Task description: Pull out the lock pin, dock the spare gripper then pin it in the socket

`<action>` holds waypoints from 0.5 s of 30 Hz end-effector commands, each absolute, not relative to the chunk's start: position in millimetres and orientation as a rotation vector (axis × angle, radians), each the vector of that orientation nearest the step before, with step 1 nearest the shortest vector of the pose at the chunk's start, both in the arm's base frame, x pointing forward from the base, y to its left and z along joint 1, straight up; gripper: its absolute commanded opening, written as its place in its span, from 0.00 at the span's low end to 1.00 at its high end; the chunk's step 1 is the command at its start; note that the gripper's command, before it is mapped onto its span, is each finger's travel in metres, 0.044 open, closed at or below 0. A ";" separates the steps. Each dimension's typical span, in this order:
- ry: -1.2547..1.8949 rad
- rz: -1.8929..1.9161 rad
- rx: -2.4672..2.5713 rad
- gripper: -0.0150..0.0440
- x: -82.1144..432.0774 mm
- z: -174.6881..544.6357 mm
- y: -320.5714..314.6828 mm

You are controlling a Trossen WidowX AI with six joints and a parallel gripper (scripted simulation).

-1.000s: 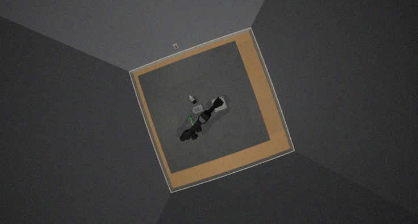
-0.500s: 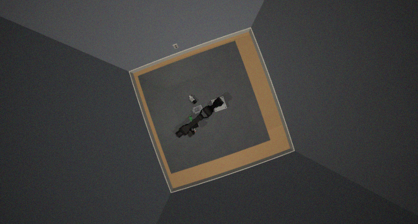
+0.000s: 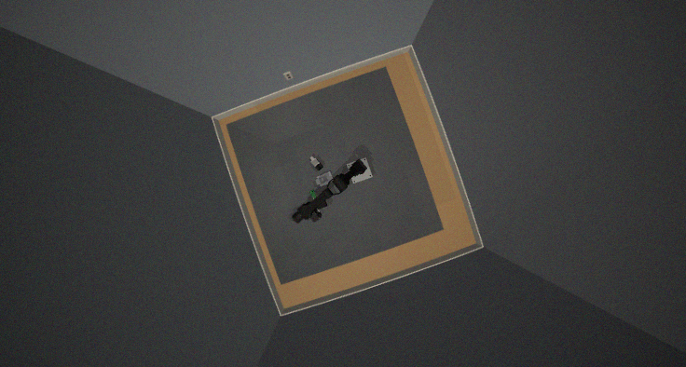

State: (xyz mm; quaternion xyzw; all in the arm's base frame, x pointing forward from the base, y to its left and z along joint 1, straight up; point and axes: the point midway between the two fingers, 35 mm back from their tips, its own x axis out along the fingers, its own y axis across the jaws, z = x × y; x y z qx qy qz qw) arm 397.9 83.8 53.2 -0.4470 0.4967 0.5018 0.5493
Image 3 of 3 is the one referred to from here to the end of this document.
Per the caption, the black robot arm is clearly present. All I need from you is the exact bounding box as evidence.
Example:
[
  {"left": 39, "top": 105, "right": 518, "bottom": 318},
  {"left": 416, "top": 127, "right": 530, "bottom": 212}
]
[{"left": 292, "top": 158, "right": 367, "bottom": 224}]

